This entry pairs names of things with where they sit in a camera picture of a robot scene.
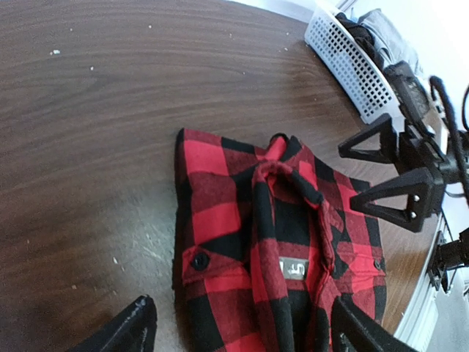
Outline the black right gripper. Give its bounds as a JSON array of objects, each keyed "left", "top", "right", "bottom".
[{"left": 338, "top": 114, "right": 464, "bottom": 232}]

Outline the aluminium front rail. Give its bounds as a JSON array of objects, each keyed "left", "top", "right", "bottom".
[{"left": 394, "top": 210, "right": 469, "bottom": 352}]

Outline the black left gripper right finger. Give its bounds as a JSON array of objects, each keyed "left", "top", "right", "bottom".
[{"left": 331, "top": 297, "right": 416, "bottom": 352}]

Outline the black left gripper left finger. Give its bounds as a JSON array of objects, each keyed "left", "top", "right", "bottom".
[{"left": 68, "top": 295, "right": 158, "bottom": 352}]

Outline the red black plaid shirt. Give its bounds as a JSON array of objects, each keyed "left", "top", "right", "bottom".
[{"left": 174, "top": 128, "right": 386, "bottom": 351}]

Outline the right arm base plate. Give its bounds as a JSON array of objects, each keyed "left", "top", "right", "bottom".
[{"left": 427, "top": 228, "right": 468, "bottom": 293}]

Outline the grey shirt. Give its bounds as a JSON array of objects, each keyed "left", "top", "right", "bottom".
[{"left": 358, "top": 9, "right": 424, "bottom": 77}]

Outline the white plastic laundry basket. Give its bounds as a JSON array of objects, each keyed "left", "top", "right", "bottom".
[{"left": 304, "top": 1, "right": 402, "bottom": 124}]

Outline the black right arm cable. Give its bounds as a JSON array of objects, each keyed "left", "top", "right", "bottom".
[{"left": 426, "top": 76, "right": 469, "bottom": 201}]

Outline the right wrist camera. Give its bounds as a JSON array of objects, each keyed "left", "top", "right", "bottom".
[{"left": 383, "top": 61, "right": 450, "bottom": 147}]

